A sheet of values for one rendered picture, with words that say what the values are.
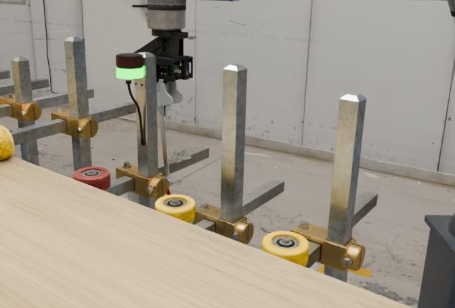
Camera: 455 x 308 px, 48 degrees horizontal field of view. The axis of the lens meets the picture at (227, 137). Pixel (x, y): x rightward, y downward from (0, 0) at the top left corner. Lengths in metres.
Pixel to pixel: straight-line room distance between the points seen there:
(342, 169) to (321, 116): 2.96
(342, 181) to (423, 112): 2.77
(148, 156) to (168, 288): 0.50
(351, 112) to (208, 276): 0.36
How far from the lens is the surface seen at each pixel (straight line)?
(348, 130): 0.90
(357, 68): 3.72
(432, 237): 1.78
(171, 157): 1.36
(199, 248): 0.86
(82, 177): 1.16
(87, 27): 5.06
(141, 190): 1.25
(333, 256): 0.99
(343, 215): 0.95
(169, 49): 1.20
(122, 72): 1.12
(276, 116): 4.02
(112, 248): 0.88
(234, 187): 1.06
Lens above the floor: 1.34
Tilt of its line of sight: 18 degrees down
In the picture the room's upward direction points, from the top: 1 degrees clockwise
